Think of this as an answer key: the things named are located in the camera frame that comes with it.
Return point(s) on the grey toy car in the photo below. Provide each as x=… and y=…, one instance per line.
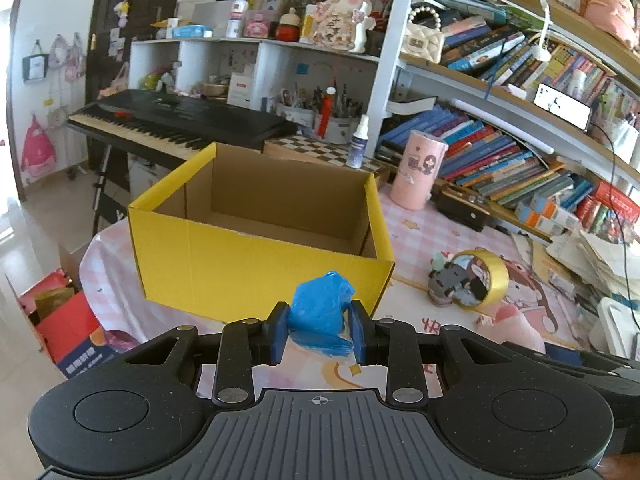
x=447, y=280

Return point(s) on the blue plastic bag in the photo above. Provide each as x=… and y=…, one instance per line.
x=320, y=310

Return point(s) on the pink ceramic ornament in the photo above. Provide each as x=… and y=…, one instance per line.
x=335, y=30

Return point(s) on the blue wipes pack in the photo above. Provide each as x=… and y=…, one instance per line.
x=190, y=31

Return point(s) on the white spray bottle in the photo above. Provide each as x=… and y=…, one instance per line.
x=356, y=147

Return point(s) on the white lotion bottle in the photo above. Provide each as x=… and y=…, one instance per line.
x=237, y=17

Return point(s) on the white quilted handbag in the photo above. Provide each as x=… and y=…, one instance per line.
x=422, y=42

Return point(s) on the black electronic keyboard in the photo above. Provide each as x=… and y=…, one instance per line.
x=200, y=115

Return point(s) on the pink backpack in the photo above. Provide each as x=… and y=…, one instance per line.
x=37, y=150

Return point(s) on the dark brown door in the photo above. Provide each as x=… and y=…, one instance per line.
x=145, y=0

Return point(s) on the white carton red label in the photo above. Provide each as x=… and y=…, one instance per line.
x=242, y=92

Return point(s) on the wooden chessboard box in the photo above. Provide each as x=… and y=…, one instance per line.
x=320, y=147

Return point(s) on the pink face cushion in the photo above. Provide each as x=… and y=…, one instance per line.
x=610, y=10

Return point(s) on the yellow tape roll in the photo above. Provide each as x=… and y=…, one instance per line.
x=500, y=275

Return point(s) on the pink plush toy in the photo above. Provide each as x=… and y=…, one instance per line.
x=515, y=330

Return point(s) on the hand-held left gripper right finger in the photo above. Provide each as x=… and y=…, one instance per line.
x=359, y=335

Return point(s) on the white plastic device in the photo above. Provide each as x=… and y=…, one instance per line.
x=615, y=325

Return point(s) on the stack of papers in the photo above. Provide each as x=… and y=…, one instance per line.
x=595, y=260

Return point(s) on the black keyboard stand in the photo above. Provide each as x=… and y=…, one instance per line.
x=101, y=175

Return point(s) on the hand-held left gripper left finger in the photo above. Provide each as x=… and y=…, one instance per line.
x=280, y=335

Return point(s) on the white wooden bookshelf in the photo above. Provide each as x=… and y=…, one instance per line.
x=395, y=35

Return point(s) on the pink cartoon box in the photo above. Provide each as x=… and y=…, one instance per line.
x=258, y=25

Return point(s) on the smartphone with lit screen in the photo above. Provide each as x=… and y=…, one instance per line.
x=562, y=107

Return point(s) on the row of red books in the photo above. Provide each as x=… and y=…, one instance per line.
x=605, y=210

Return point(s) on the red cardboard box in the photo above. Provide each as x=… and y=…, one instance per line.
x=65, y=330

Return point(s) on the red white-capped pen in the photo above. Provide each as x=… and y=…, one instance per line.
x=326, y=115

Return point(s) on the pink bin bag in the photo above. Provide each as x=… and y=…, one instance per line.
x=122, y=340

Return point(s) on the pink cartoon tumbler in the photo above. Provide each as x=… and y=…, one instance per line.
x=415, y=175

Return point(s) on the yellow cardboard box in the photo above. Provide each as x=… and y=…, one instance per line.
x=225, y=270

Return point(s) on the red white doll figure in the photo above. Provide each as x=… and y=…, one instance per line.
x=287, y=30

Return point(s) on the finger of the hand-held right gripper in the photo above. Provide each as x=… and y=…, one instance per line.
x=550, y=355

